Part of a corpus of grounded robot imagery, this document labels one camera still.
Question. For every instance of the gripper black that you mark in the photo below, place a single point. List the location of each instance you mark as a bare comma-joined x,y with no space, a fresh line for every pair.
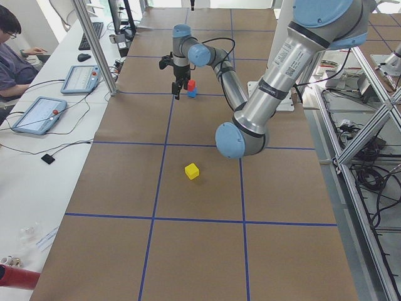
181,73

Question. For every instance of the red block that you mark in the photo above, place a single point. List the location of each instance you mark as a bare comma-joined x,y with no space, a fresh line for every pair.
191,85

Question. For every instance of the blue block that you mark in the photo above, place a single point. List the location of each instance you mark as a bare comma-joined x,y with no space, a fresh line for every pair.
193,93

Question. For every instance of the yellow block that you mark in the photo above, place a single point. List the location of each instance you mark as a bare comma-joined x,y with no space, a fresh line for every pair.
191,171

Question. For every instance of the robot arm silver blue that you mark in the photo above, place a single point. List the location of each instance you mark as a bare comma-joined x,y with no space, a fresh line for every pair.
315,26
389,64

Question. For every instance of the black computer monitor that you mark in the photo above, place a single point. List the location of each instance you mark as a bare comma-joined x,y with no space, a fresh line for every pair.
122,19

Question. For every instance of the far teach pendant tablet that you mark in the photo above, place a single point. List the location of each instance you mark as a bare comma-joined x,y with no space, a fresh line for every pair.
81,79

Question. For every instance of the teach pendant tablet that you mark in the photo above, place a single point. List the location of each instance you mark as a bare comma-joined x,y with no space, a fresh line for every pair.
40,116
81,79

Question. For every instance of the black computer mouse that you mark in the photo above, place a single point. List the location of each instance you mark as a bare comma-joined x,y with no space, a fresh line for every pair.
83,57

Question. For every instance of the near teach pendant tablet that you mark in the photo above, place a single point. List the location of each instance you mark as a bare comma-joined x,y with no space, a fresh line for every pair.
40,116

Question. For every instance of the small black square pad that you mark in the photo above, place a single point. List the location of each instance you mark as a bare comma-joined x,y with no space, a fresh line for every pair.
47,158

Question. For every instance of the seated person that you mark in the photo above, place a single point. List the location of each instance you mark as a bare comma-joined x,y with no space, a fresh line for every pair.
16,73

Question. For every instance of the red fire extinguisher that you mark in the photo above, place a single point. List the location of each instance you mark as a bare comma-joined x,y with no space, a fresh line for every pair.
18,278

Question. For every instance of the aluminium frame post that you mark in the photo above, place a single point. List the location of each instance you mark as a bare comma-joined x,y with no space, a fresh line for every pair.
88,29

